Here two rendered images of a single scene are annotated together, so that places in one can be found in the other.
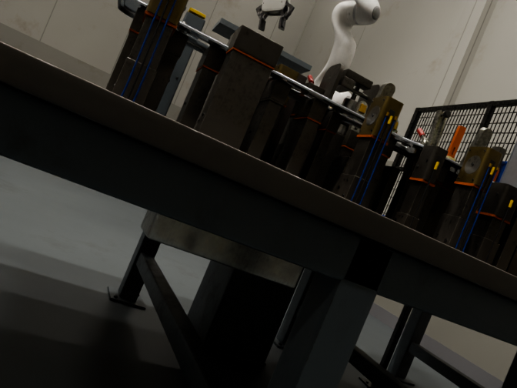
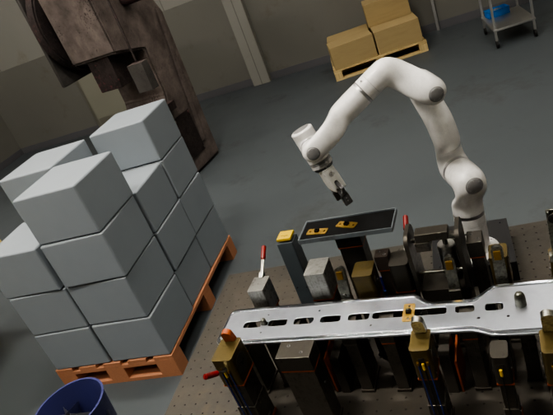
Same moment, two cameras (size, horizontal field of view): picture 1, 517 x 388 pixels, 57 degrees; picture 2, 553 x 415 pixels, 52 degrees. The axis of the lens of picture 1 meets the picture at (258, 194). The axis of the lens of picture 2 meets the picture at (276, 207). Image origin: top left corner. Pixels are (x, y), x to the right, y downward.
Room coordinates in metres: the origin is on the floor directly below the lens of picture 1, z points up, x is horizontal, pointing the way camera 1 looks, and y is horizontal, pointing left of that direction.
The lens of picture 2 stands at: (0.29, -0.98, 2.22)
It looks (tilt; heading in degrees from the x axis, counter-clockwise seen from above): 25 degrees down; 45
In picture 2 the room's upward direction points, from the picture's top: 22 degrees counter-clockwise
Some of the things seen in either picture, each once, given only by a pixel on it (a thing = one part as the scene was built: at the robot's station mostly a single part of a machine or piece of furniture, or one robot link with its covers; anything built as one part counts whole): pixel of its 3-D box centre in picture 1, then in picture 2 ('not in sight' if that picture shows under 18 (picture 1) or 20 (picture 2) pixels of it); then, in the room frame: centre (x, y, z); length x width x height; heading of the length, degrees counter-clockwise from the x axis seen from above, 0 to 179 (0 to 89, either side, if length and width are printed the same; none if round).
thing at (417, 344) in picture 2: (366, 158); (432, 385); (1.35, -0.24, 0.87); 0.12 x 0.07 x 0.35; 18
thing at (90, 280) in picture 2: not in sight; (118, 238); (2.11, 2.47, 0.70); 1.37 x 0.92 x 1.40; 24
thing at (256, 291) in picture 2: not in sight; (275, 316); (1.50, 0.49, 0.88); 0.12 x 0.07 x 0.36; 18
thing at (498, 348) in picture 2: (419, 194); (507, 389); (1.42, -0.44, 0.84); 0.10 x 0.05 x 0.29; 18
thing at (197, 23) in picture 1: (170, 76); (304, 282); (1.68, 0.44, 0.92); 0.08 x 0.08 x 0.44; 18
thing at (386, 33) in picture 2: not in sight; (370, 33); (7.56, 3.26, 0.40); 1.47 x 1.08 x 0.79; 113
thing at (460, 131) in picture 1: (437, 187); not in sight; (1.83, -0.62, 0.95); 0.03 x 0.01 x 0.50; 108
